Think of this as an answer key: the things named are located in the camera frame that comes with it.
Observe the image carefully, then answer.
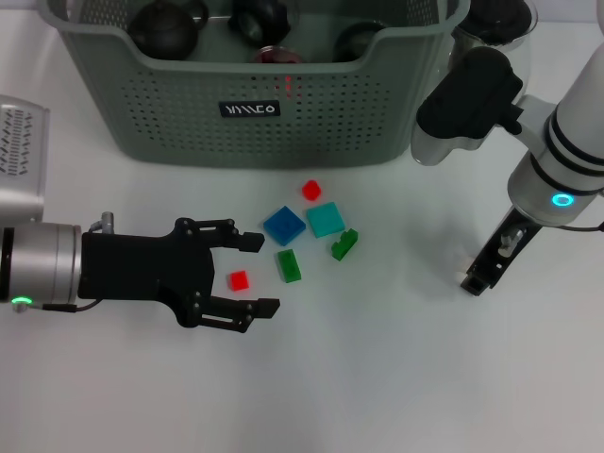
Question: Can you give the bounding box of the cyan square toy tile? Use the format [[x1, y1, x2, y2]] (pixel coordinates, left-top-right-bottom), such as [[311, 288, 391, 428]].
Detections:
[[305, 201, 345, 240]]

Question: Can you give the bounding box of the left gripper cable plug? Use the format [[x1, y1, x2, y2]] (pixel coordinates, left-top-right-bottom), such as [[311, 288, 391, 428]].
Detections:
[[11, 296, 103, 315]]

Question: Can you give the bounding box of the blue square toy tile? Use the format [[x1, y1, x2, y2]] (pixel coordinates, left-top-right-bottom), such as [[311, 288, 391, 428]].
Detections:
[[262, 205, 307, 247]]

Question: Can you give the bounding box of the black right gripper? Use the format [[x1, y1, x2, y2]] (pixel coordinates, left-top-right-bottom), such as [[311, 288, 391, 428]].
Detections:
[[461, 207, 544, 296]]

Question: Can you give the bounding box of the black carafe lid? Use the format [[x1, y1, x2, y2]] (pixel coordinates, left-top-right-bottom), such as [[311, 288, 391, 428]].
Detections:
[[464, 0, 532, 46]]

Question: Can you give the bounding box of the green stepped toy brick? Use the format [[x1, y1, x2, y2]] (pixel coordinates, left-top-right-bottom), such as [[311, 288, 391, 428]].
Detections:
[[330, 227, 360, 261]]

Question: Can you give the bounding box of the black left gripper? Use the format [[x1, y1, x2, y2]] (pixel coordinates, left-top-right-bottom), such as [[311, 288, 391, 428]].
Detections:
[[77, 217, 281, 335]]

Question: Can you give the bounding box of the gripper cable plug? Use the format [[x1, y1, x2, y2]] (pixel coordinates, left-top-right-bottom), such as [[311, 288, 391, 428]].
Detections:
[[11, 296, 103, 315], [497, 228, 528, 256]]

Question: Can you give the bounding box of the grey perforated plastic storage basket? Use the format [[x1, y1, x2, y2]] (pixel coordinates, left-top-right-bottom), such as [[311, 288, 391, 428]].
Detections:
[[36, 0, 472, 170]]

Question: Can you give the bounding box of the right gripper cable plug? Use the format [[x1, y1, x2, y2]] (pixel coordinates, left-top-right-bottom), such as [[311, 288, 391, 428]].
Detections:
[[497, 228, 528, 256]]

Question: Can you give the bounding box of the left gripper silver side plug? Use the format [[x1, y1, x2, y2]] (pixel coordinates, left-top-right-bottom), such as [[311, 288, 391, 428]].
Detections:
[[89, 210, 117, 233]]

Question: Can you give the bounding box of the dark brown clay teapot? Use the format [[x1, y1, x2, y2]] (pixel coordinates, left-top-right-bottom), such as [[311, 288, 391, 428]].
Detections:
[[127, 0, 210, 60]]

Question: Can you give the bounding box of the glass teacup with black handle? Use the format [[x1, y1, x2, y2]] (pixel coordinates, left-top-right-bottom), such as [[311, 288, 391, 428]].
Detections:
[[227, 0, 292, 48], [332, 21, 386, 62], [254, 44, 303, 64]]

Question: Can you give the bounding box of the green rectangular toy brick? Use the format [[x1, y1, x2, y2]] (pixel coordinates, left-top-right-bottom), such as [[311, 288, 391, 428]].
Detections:
[[277, 248, 303, 284]]

